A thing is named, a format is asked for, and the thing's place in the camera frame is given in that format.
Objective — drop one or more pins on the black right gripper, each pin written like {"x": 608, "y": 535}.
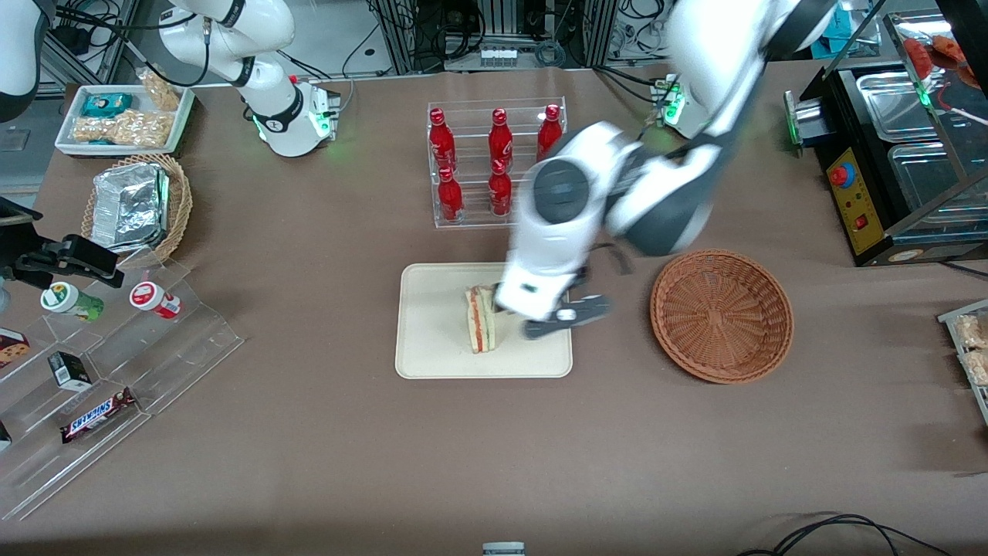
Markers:
{"x": 32, "y": 258}

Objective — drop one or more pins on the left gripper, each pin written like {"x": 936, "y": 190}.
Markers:
{"x": 499, "y": 306}

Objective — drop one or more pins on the triangular sandwich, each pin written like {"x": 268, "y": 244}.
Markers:
{"x": 480, "y": 324}

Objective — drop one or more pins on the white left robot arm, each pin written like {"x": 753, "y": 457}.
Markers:
{"x": 664, "y": 193}

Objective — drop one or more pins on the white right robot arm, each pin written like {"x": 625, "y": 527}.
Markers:
{"x": 270, "y": 93}

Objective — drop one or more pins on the cream rectangular tray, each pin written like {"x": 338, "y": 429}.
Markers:
{"x": 432, "y": 332}

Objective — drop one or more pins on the oval tan wicker basket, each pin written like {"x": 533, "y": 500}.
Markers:
{"x": 179, "y": 208}

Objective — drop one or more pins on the round brown wicker basket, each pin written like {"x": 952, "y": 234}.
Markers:
{"x": 722, "y": 316}

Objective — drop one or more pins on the white tray with snack bags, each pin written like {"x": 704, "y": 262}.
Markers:
{"x": 976, "y": 394}

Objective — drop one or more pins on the green capped white cup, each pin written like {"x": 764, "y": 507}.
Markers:
{"x": 69, "y": 301}

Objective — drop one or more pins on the silver foil packet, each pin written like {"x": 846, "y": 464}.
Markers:
{"x": 127, "y": 205}

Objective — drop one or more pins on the red capped white cup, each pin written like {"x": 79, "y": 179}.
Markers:
{"x": 153, "y": 300}

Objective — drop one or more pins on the clear acrylic bottle rack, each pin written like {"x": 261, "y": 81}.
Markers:
{"x": 471, "y": 220}

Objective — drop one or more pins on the red cola bottle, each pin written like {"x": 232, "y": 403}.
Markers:
{"x": 549, "y": 131}
{"x": 500, "y": 139}
{"x": 500, "y": 193}
{"x": 442, "y": 143}
{"x": 451, "y": 199}

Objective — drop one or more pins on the small black box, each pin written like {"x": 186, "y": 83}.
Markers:
{"x": 69, "y": 371}

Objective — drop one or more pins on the brown cookie box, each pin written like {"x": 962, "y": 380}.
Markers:
{"x": 11, "y": 347}

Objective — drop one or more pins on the clear acrylic stepped display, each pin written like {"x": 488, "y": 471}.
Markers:
{"x": 177, "y": 347}

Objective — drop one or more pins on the large clear nut bag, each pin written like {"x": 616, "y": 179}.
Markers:
{"x": 123, "y": 129}

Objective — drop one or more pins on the teal snack packet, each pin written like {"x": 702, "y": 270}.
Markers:
{"x": 106, "y": 105}

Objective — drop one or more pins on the Snickers chocolate bar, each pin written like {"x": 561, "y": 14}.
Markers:
{"x": 96, "y": 417}

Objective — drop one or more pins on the small clear nut bag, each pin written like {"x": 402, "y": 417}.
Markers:
{"x": 162, "y": 91}

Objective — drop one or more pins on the white power strip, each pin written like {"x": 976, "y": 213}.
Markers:
{"x": 498, "y": 54}

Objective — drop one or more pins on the grey white device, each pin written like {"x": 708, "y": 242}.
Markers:
{"x": 503, "y": 549}

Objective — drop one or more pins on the black heating machine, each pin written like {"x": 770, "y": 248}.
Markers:
{"x": 872, "y": 216}

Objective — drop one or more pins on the clear bag of snacks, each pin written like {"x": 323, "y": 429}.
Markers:
{"x": 979, "y": 367}
{"x": 974, "y": 332}

